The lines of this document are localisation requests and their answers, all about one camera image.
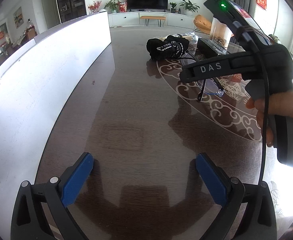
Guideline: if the black lettered glove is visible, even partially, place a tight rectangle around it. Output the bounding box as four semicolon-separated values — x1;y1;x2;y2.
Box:
146;35;189;61

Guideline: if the person right hand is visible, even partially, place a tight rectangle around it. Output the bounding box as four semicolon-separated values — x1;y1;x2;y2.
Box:
246;90;293;147

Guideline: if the clear plastic jar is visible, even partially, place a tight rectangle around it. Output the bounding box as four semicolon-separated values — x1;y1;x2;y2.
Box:
210;17;233;49

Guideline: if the black rectangular box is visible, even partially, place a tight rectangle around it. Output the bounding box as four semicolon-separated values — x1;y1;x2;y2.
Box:
197;37;229;58

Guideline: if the orange lounge chair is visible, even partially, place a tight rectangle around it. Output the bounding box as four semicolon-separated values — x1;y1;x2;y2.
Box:
193;15;211;34

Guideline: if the bag of wooden sticks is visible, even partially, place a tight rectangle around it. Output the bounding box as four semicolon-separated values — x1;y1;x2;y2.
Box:
159;33;199;43

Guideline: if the green potted plant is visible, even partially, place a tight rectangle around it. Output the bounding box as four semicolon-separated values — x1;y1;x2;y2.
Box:
179;0;200;16

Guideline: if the white tv cabinet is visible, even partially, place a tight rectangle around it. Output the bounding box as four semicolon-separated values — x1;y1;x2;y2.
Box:
108;11;195;29

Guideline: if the wooden bench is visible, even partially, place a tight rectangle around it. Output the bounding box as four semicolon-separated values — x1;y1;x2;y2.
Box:
140;15;166;27

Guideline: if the red flowers white vase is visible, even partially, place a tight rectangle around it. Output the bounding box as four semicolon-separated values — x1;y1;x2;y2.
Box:
87;1;102;14

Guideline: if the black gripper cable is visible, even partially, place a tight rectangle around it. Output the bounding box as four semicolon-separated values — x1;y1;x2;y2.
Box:
232;21;271;188

